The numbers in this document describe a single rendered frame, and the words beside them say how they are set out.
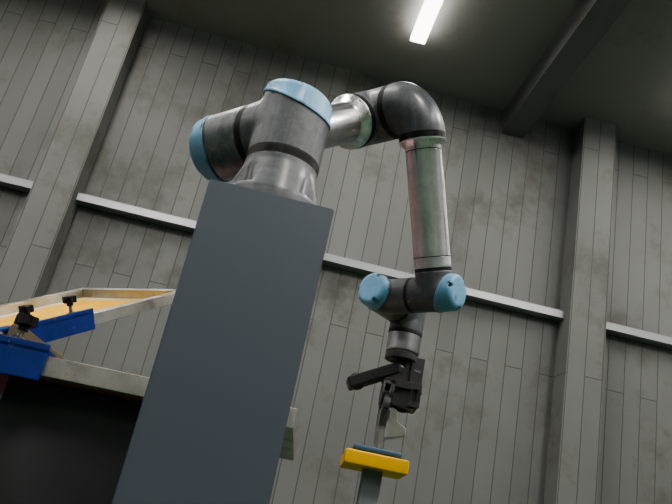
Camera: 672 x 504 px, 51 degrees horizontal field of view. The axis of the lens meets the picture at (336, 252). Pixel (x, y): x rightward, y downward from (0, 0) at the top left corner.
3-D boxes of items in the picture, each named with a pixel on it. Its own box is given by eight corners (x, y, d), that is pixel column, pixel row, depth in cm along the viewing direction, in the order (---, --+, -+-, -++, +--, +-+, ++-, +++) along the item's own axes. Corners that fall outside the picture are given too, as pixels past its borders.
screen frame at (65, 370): (293, 460, 186) (296, 446, 187) (293, 428, 132) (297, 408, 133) (2, 399, 188) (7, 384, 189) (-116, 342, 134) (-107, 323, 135)
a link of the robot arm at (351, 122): (230, 103, 112) (406, 80, 154) (170, 123, 122) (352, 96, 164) (249, 178, 114) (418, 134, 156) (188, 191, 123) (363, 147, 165)
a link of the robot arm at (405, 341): (390, 328, 154) (385, 338, 162) (386, 348, 152) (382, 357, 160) (424, 335, 154) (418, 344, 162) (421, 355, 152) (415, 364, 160)
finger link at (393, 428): (402, 454, 145) (410, 410, 149) (374, 448, 145) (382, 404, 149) (400, 456, 148) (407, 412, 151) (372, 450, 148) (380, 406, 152)
